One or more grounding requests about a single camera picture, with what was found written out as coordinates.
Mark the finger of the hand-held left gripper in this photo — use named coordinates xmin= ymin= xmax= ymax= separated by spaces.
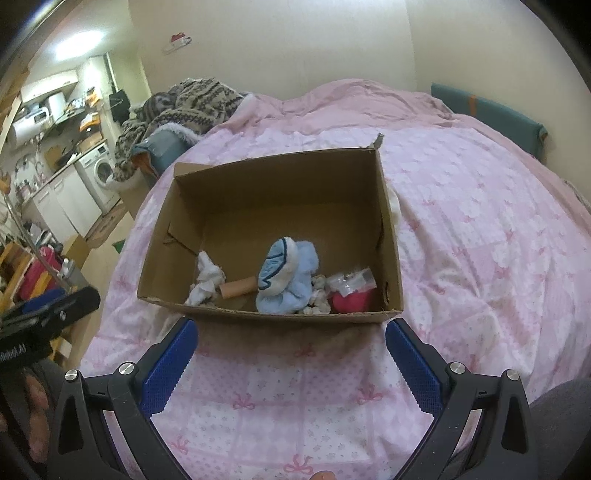
xmin=0 ymin=290 xmax=66 ymax=321
xmin=0 ymin=286 xmax=101 ymax=344

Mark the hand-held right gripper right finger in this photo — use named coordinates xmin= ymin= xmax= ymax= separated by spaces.
xmin=385 ymin=318 xmax=539 ymax=480

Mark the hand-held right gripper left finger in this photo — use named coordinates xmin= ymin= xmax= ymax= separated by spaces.
xmin=46 ymin=318 xmax=200 ymax=480

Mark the pink plush toy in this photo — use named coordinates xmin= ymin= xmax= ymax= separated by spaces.
xmin=327 ymin=288 xmax=377 ymax=315

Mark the white cloth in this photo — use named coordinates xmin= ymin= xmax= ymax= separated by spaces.
xmin=185 ymin=250 xmax=227 ymax=308

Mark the cardboard tube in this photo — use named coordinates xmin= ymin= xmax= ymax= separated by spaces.
xmin=219 ymin=275 xmax=259 ymax=298

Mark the clear plastic packet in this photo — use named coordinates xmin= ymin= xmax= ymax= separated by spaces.
xmin=325 ymin=268 xmax=376 ymax=296

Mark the light blue fluffy scrunchie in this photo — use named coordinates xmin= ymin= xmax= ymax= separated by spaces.
xmin=255 ymin=240 xmax=320 ymax=315

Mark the blue fish plush toy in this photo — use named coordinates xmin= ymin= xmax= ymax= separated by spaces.
xmin=256 ymin=236 xmax=301 ymax=296

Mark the brown cardboard box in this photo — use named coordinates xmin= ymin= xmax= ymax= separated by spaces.
xmin=137 ymin=134 xmax=404 ymax=326

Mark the person's left hand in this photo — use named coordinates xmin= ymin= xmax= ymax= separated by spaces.
xmin=23 ymin=373 xmax=51 ymax=463

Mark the red suitcase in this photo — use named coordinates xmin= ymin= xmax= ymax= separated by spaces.
xmin=18 ymin=247 xmax=63 ymax=301

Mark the wooden rack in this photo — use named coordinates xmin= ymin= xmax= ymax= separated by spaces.
xmin=0 ymin=242 xmax=35 ymax=296

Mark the white kitchen cabinet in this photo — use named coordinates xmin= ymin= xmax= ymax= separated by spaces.
xmin=30 ymin=164 xmax=105 ymax=238

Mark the white ruffled scrunchie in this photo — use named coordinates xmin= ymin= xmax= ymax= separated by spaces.
xmin=298 ymin=274 xmax=332 ymax=315

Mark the white washing machine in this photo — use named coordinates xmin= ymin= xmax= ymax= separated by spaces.
xmin=74 ymin=143 xmax=121 ymax=215

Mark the pink floral bedspread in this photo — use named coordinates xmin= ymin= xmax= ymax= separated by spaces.
xmin=81 ymin=78 xmax=591 ymax=480

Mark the person's grey clothing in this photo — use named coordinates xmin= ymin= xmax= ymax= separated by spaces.
xmin=529 ymin=378 xmax=591 ymax=480

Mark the white plush item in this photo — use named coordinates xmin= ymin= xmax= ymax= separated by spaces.
xmin=387 ymin=185 xmax=402 ymax=227

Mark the teal cushion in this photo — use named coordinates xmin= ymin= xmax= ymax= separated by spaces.
xmin=131 ymin=127 xmax=190 ymax=178

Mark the black hanging bag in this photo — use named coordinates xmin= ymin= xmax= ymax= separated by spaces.
xmin=108 ymin=90 xmax=132 ymax=125

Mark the patterned knit blanket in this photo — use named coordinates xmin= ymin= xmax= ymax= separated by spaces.
xmin=113 ymin=78 xmax=245 ymax=183

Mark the teal headboard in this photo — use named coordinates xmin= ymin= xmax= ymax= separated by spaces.
xmin=431 ymin=82 xmax=548 ymax=162

